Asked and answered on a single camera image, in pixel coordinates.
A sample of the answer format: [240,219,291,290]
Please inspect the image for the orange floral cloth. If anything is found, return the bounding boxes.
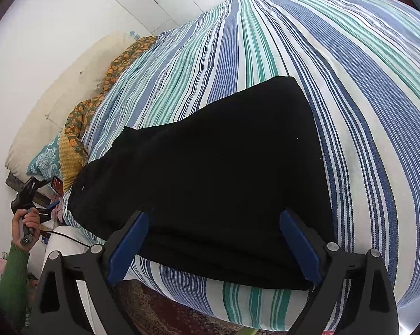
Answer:
[58,35,159,193]

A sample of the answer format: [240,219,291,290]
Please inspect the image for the black pants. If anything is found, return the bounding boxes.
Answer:
[68,76,337,291]

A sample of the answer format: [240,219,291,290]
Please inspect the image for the person's left hand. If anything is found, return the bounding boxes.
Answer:
[9,209,42,251]

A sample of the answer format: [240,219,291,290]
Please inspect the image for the dark patterned rug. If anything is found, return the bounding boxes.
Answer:
[117,278,254,335]

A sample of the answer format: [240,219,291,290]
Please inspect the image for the dark wooden bed frame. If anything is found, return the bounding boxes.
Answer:
[6,171,34,192]

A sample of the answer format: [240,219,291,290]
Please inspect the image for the blue green striped bedsheet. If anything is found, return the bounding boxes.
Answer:
[63,0,420,333]

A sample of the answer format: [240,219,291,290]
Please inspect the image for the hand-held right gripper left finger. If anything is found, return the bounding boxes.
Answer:
[32,210,150,335]

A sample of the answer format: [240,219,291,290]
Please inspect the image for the teal patterned pillow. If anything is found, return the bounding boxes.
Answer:
[26,131,67,179]

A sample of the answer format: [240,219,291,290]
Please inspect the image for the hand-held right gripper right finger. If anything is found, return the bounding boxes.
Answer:
[280,210,401,335]

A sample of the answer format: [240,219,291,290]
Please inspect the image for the cream pillow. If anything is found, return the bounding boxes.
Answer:
[6,31,141,182]

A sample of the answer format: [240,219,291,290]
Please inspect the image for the black cable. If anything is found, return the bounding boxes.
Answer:
[39,229,96,249]

